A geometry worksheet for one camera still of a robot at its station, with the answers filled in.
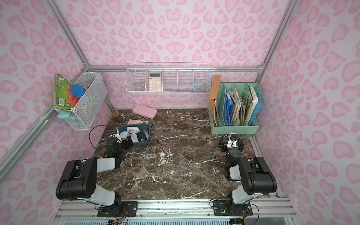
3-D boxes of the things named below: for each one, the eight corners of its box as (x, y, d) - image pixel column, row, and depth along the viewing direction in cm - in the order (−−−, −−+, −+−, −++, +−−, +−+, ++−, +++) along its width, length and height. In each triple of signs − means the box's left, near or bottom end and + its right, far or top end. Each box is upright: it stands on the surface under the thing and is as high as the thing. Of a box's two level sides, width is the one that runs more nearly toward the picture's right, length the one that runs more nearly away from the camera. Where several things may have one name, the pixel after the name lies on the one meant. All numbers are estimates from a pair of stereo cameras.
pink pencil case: (131, 112, 121) (131, 110, 119) (138, 105, 127) (137, 103, 125) (153, 119, 116) (152, 117, 114) (158, 111, 121) (158, 109, 120)
